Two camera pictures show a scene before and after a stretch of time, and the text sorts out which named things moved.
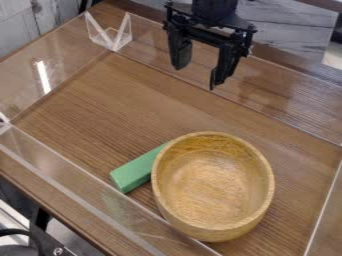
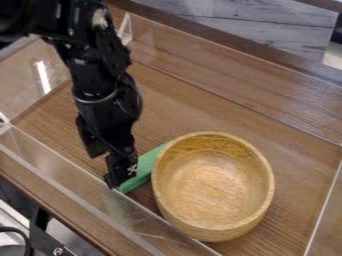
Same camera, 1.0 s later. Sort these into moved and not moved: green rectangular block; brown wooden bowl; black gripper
Moved: black gripper
Not moved: green rectangular block; brown wooden bowl
